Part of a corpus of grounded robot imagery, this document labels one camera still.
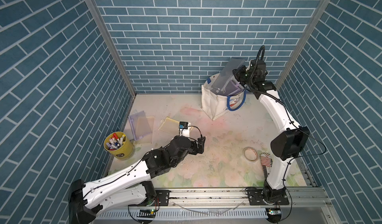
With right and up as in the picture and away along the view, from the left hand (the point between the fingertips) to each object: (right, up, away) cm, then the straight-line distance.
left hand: (202, 139), depth 70 cm
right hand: (+18, +37, +11) cm, 42 cm away
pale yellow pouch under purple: (-35, -5, +24) cm, 42 cm away
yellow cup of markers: (-46, -5, +10) cm, 48 cm away
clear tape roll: (+30, -13, +19) cm, 37 cm away
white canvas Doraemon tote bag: (+9, +17, +26) cm, 33 cm away
